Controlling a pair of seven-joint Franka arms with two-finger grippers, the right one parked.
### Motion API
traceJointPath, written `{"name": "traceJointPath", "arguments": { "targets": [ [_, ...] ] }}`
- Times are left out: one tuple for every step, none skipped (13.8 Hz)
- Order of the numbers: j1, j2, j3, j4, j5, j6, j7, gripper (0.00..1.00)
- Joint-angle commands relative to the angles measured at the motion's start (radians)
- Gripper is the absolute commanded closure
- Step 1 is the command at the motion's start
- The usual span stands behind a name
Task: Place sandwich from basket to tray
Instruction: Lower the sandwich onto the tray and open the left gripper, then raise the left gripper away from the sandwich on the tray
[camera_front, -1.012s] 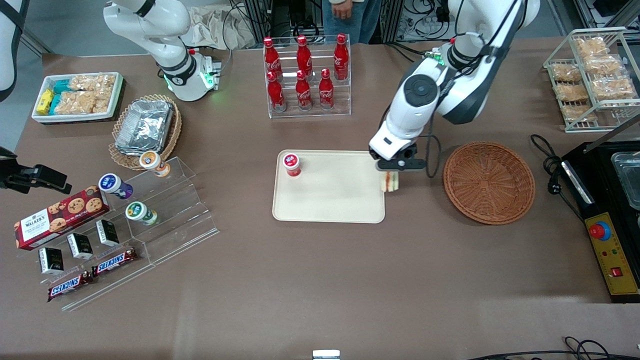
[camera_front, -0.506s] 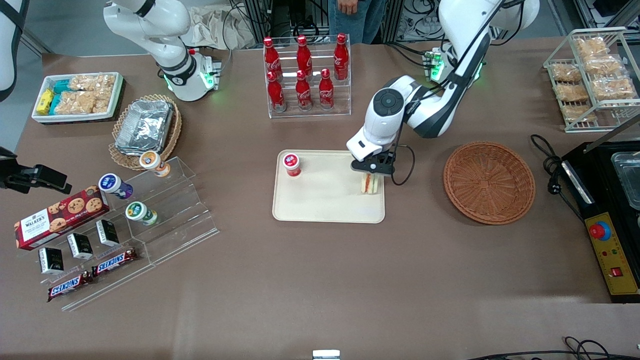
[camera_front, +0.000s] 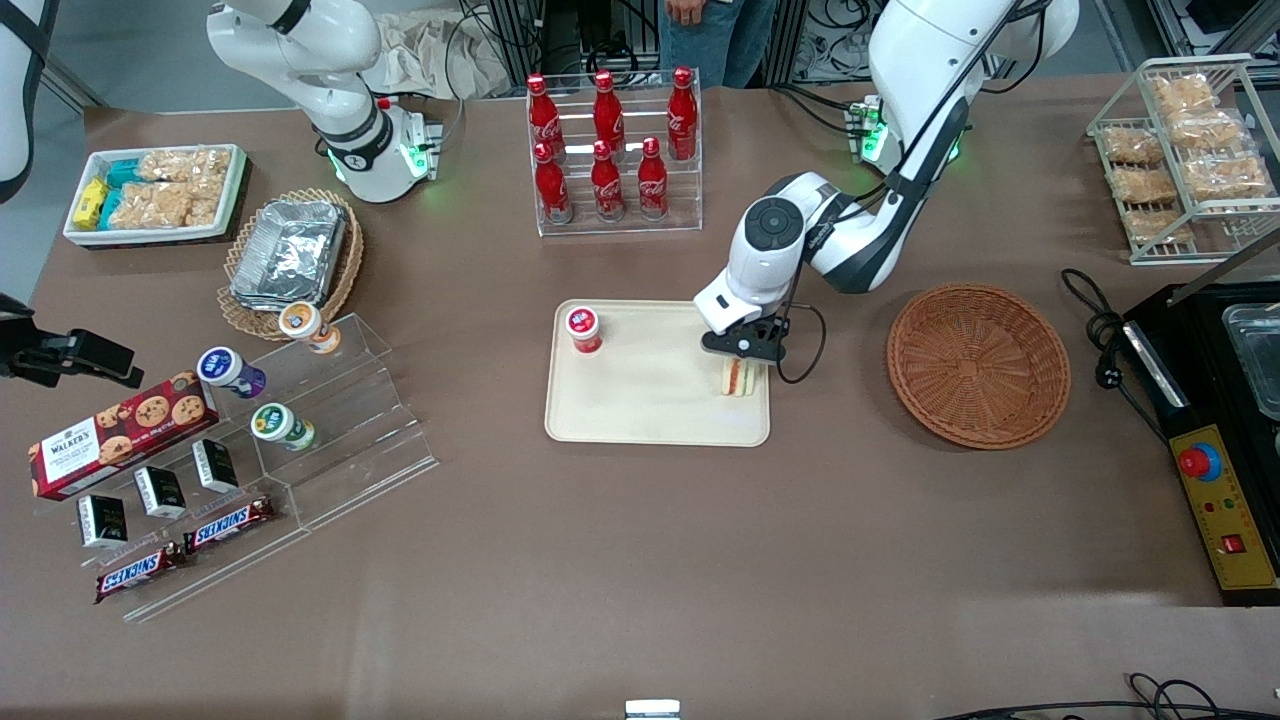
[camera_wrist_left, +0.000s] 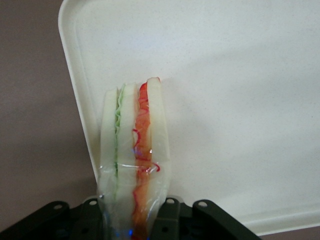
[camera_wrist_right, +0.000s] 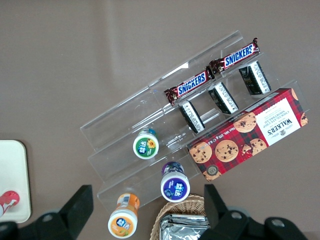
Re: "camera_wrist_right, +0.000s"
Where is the clear acrylic step stand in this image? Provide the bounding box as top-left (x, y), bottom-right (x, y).
top-left (79, 29), bottom-right (311, 209)

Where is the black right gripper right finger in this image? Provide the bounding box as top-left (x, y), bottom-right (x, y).
top-left (199, 183), bottom-right (261, 240)

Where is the red Walkers cookie box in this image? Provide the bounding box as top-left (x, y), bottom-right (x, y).
top-left (186, 87), bottom-right (309, 182)

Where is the silver foil tray stack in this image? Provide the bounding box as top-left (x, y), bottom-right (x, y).
top-left (158, 213), bottom-right (211, 240)

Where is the green label gum bottle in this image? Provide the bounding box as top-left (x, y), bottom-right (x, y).
top-left (132, 127), bottom-right (161, 160)

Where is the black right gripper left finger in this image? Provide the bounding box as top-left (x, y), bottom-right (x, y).
top-left (19, 184), bottom-right (95, 240)

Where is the cream plastic serving tray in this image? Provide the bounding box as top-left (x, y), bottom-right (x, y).
top-left (0, 139), bottom-right (32, 224)

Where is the Snickers chocolate bar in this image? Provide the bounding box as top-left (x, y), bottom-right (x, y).
top-left (163, 69), bottom-right (216, 106)
top-left (207, 37), bottom-right (261, 75)

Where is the flat light wicker basket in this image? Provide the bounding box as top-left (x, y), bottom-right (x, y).
top-left (149, 194), bottom-right (209, 240)

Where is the purple label gum bottle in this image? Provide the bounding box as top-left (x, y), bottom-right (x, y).
top-left (160, 161), bottom-right (191, 203)

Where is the small black white box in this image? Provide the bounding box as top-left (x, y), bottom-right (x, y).
top-left (177, 99), bottom-right (206, 134)
top-left (207, 81), bottom-right (239, 115)
top-left (238, 60), bottom-right (272, 96)

